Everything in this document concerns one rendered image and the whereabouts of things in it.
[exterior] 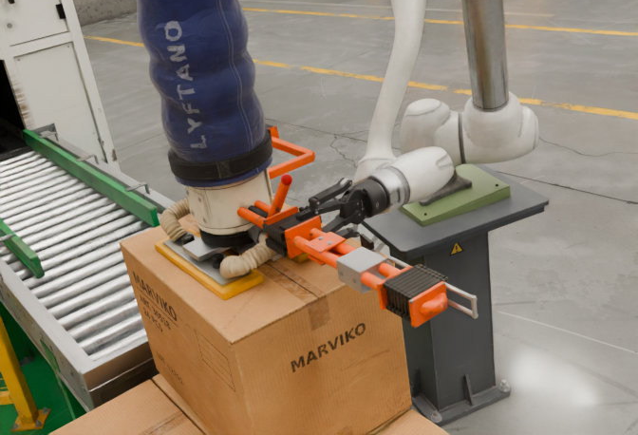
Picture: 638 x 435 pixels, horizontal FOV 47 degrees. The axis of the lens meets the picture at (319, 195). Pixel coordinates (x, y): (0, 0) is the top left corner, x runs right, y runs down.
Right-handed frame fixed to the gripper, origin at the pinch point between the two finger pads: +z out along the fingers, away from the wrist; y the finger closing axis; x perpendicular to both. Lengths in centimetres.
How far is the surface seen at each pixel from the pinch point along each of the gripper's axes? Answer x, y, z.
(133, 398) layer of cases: 50, 54, 28
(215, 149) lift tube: 17.4, -15.8, 5.5
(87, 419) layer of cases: 52, 54, 40
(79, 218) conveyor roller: 174, 54, -4
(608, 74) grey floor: 188, 109, -404
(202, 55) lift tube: 17.1, -34.9, 3.9
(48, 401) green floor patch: 147, 108, 35
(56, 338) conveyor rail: 87, 49, 34
